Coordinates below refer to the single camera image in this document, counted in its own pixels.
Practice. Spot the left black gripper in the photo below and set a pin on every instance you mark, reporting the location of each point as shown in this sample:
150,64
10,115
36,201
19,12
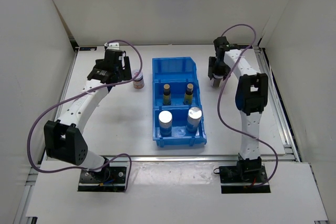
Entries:
125,74

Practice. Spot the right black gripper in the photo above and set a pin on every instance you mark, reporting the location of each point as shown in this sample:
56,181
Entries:
212,70

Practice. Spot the yellow small bottle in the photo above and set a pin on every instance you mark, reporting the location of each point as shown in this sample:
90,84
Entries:
166,94
188,96

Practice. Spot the silver-lid shaker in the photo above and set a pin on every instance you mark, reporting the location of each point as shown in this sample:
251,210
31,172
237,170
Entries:
193,119
165,123

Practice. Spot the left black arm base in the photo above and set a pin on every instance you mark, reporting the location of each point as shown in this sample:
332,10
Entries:
113,180

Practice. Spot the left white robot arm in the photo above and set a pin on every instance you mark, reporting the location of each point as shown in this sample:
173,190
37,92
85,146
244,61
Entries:
63,137

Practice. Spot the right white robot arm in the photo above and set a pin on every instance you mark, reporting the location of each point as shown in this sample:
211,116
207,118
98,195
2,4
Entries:
251,98

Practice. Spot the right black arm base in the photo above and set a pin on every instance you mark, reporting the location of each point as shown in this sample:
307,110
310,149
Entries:
232,183

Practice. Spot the blue three-compartment bin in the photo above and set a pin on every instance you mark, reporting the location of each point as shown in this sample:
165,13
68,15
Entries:
177,72

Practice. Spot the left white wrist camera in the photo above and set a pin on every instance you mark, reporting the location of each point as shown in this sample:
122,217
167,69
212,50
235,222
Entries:
112,46

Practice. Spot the aluminium front rail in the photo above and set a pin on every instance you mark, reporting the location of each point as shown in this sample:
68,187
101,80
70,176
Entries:
170,159

